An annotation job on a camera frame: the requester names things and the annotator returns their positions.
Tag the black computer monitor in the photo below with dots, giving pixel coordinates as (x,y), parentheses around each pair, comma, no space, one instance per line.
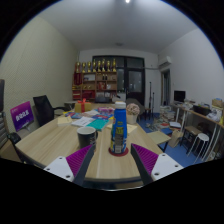
(179,96)

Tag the purple sign board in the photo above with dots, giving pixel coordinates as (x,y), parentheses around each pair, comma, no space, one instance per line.
(21,116)

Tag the yellow gift box red ribbon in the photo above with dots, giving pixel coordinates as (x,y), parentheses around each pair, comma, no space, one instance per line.
(82,106)

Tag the black framed glass door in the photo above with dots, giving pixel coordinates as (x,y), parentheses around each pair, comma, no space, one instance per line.
(135,80)

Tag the small light wooden table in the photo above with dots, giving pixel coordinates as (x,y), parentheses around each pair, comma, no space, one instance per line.
(158,137)

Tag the black mug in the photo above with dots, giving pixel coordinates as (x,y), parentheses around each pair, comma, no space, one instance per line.
(86,138)

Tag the white round stool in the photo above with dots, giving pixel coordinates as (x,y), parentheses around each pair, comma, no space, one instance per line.
(201,136)

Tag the yellow notepad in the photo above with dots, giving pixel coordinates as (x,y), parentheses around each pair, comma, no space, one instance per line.
(64,120)

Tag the pink flat box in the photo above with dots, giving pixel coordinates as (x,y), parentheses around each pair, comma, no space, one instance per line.
(106,109)

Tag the teal book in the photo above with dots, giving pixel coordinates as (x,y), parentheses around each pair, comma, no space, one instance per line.
(98,124)

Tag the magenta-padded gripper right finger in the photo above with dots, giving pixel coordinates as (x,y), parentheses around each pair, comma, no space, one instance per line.
(146,160)

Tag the wooden shelf unit with trophies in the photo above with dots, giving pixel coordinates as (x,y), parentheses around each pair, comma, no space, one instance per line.
(95,85)

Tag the long wooden side desk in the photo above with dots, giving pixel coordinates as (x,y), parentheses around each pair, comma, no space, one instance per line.
(200,115)

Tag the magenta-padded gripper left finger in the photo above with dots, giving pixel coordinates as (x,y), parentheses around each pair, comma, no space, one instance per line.
(78,160)

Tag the pink flowers in white pot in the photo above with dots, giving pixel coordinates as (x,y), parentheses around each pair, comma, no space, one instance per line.
(132,113)

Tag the flat round red coaster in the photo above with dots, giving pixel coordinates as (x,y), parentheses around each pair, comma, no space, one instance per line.
(117,155)

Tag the white air conditioner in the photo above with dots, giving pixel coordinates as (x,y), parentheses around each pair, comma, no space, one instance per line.
(164,61)

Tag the blue drink bottle white cap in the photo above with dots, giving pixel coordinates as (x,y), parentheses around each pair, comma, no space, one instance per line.
(118,133)

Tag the black tripod stand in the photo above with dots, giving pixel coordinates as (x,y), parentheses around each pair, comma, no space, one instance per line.
(151,100)

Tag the pile of books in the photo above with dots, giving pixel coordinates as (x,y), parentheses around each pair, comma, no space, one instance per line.
(165,118)

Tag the white open booklet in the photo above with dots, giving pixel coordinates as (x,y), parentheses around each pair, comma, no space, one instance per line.
(82,121)

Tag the brown wooden stool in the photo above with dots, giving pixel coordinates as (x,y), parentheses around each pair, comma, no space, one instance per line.
(191,129)

